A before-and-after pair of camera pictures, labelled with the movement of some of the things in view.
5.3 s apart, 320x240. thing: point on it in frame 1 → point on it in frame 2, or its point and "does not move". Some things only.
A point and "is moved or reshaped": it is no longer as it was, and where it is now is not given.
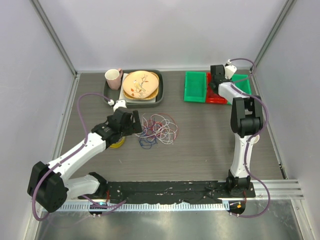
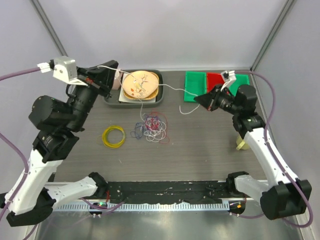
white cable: [164, 131] is moved or reshaped
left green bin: [195, 87] does not move
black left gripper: [134, 127] → [105, 76]
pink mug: [113, 77] does not move
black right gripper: [225, 78] → [206, 100]
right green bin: [242, 81] does not move
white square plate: [123, 99] does not move
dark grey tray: [160, 95] does not move
